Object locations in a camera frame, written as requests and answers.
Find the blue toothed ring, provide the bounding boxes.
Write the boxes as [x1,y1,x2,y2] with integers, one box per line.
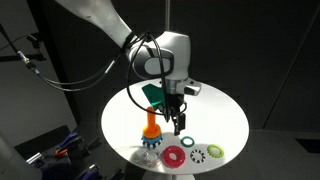
[140,131,164,144]

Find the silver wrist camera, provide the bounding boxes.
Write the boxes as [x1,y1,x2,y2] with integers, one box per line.
[176,78,202,96]

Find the orange ring holder post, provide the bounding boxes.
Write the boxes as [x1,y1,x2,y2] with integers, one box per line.
[146,107,156,132]

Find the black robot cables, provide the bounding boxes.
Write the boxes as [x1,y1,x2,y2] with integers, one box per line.
[0,23,171,123]

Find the purple orange clamp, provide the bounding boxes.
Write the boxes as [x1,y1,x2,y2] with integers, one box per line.
[55,132,83,157]

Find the yellow toothed ring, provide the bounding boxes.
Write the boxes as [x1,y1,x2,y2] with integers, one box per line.
[142,124,162,139]

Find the clear transparent ring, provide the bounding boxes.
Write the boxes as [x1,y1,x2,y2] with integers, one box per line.
[141,149,162,168]

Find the purple clamp bottom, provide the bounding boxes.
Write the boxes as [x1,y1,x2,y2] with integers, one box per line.
[81,166,102,180]

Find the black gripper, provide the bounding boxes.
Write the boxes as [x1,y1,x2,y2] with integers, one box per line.
[159,93,187,135]

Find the black perforated breadboard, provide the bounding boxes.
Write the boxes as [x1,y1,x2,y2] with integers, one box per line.
[39,147,80,180]

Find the lime green toothed ring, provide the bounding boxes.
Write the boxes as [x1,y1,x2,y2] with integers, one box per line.
[206,143,225,159]

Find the red toothed ring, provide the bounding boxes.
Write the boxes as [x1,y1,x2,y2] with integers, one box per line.
[161,145,186,169]

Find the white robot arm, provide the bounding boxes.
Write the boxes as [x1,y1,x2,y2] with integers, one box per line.
[55,0,194,135]

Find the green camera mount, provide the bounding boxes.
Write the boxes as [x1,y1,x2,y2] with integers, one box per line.
[142,84,165,110]

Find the black white checkered ring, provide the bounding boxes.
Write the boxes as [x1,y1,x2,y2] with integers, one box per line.
[189,148,207,164]

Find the black white striped base ring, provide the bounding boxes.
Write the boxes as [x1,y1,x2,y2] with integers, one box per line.
[142,138,163,150]

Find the green thin ring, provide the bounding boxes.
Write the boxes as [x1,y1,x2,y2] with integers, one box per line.
[180,135,196,149]

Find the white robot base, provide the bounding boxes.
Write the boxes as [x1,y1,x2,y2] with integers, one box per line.
[0,132,42,180]

